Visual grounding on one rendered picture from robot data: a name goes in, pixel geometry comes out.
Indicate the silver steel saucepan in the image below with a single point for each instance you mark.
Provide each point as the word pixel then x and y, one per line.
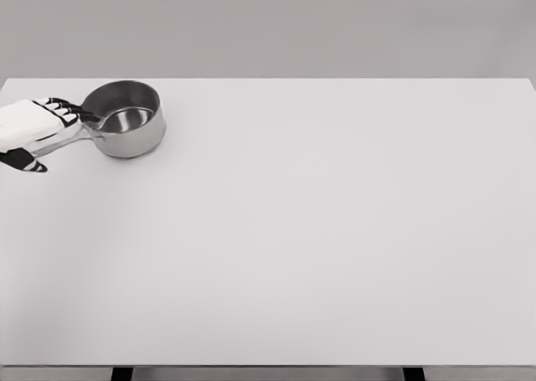
pixel 134 130

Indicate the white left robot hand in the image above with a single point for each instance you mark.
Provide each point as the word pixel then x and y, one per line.
pixel 25 121

